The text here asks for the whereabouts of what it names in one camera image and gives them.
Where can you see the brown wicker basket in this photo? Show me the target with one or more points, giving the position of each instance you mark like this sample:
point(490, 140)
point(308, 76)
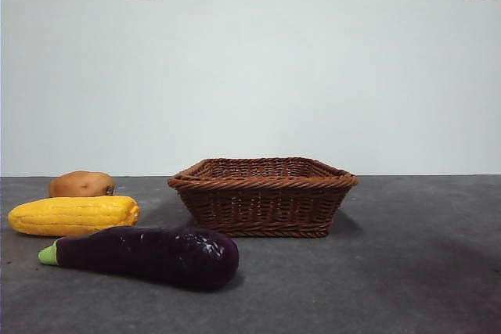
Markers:
point(262, 205)

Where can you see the purple eggplant with green stem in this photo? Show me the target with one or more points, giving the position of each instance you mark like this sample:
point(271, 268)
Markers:
point(156, 256)

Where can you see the brown potato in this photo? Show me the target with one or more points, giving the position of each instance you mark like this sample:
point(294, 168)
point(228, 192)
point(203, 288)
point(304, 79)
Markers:
point(80, 184)

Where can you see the yellow corn cob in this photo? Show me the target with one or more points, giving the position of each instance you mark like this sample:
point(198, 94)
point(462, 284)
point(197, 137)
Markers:
point(70, 214)

